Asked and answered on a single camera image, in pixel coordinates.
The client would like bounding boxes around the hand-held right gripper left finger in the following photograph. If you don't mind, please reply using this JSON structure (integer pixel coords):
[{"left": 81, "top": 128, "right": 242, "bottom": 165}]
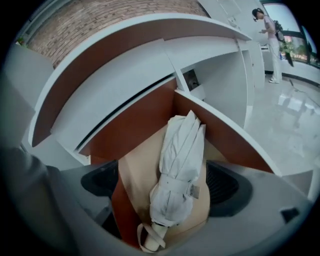
[{"left": 46, "top": 159, "right": 141, "bottom": 256}]

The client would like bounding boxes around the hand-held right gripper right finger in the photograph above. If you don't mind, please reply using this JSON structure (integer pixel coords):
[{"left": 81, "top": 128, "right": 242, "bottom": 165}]
[{"left": 159, "top": 159, "right": 319, "bottom": 256}]

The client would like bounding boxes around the white umbrella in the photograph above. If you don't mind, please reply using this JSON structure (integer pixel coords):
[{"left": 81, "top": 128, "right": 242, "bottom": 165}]
[{"left": 136, "top": 109, "right": 207, "bottom": 253}]

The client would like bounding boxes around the brown wooden drawer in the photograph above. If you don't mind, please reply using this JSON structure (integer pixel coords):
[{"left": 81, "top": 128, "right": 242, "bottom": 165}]
[{"left": 74, "top": 74, "right": 283, "bottom": 252}]

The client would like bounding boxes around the white and brown reception desk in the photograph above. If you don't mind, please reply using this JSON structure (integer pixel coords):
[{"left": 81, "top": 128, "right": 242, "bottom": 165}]
[{"left": 27, "top": 12, "right": 266, "bottom": 173}]

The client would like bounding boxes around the large window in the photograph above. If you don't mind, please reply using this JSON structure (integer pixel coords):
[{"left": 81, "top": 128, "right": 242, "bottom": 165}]
[{"left": 261, "top": 1, "right": 320, "bottom": 69}]

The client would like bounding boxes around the black floor cable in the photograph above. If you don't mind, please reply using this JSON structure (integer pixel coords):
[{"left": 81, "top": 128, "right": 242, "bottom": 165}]
[{"left": 287, "top": 77, "right": 320, "bottom": 107}]

